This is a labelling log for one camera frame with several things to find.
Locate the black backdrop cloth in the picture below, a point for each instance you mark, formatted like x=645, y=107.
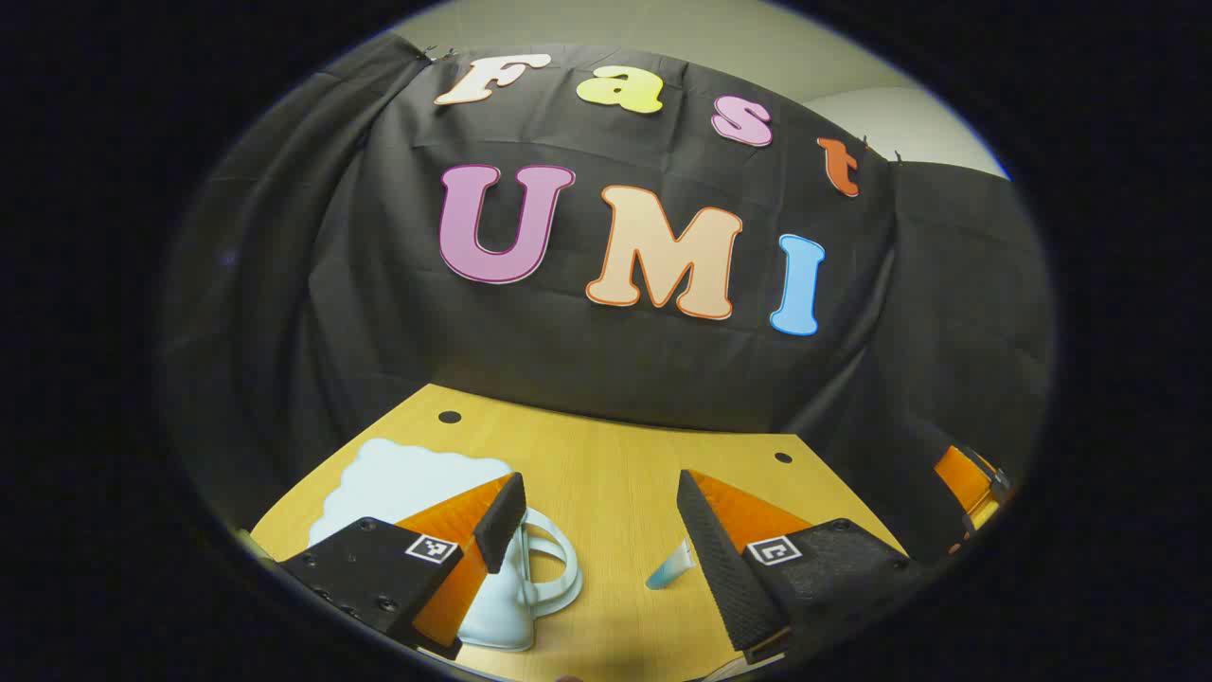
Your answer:
x=587, y=360

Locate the light blue suitcase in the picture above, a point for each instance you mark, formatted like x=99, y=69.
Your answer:
x=379, y=483

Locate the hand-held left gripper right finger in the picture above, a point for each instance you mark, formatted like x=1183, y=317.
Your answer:
x=720, y=568

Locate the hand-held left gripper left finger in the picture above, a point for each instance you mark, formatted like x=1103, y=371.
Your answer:
x=502, y=526

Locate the teal skin care tube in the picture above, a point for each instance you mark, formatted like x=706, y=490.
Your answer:
x=670, y=566

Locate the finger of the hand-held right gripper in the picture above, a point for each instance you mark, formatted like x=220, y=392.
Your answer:
x=961, y=478

